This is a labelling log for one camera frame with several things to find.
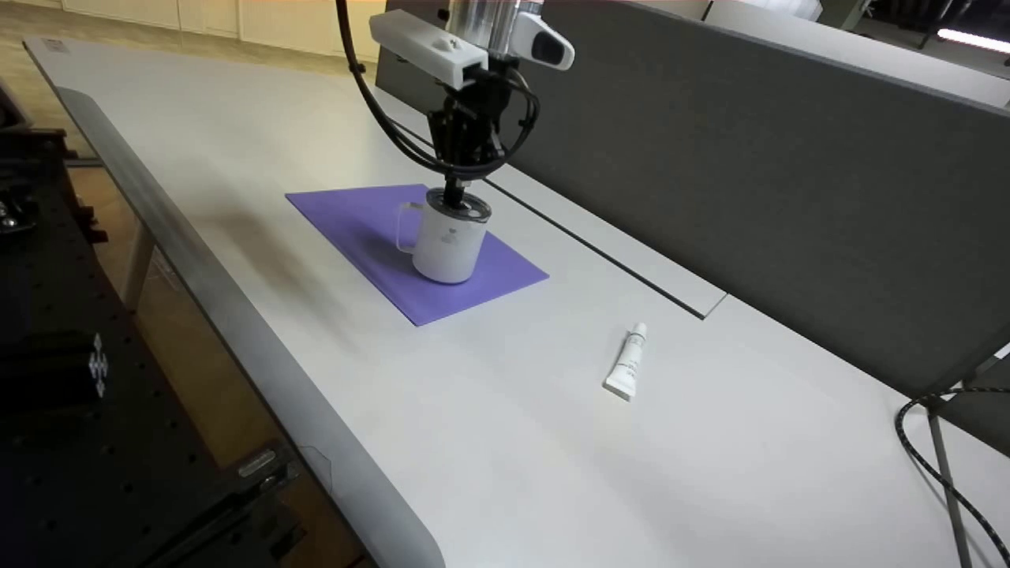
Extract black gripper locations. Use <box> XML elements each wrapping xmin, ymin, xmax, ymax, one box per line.
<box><xmin>422</xmin><ymin>62</ymin><xmax>532</xmax><ymax>211</ymax></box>

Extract white cup with lid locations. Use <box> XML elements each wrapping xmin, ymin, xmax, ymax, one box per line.
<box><xmin>393</xmin><ymin>187</ymin><xmax>495</xmax><ymax>287</ymax></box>

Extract purple rectangular mat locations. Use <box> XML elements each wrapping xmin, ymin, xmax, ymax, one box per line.
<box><xmin>285</xmin><ymin>184</ymin><xmax>553</xmax><ymax>328</ymax></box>

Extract white tube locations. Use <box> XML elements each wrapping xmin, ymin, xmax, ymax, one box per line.
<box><xmin>599</xmin><ymin>323</ymin><xmax>650</xmax><ymax>405</ymax></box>

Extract beige cabinets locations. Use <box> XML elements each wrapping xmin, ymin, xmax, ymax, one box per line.
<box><xmin>0</xmin><ymin>0</ymin><xmax>388</xmax><ymax>62</ymax></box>

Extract grey table leg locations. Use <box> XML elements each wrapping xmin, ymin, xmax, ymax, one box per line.
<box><xmin>121</xmin><ymin>223</ymin><xmax>161</xmax><ymax>317</ymax></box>

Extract large grey partition panel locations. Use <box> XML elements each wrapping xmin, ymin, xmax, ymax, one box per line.
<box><xmin>376</xmin><ymin>0</ymin><xmax>1010</xmax><ymax>405</ymax></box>

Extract black perforated optical table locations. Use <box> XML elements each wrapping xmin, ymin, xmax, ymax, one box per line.
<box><xmin>0</xmin><ymin>79</ymin><xmax>310</xmax><ymax>568</ymax></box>

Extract grey metal stand pole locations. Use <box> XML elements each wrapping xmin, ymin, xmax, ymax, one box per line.
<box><xmin>923</xmin><ymin>400</ymin><xmax>978</xmax><ymax>568</ymax></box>

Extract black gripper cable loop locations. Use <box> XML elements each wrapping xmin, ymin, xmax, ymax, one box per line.
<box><xmin>333</xmin><ymin>0</ymin><xmax>546</xmax><ymax>184</ymax></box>

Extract white camera box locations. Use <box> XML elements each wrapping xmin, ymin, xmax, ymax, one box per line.
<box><xmin>366</xmin><ymin>5</ymin><xmax>493</xmax><ymax>96</ymax></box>

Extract grey table cable slot cover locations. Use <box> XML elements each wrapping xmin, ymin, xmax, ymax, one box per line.
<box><xmin>386</xmin><ymin>85</ymin><xmax>729</xmax><ymax>323</ymax></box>

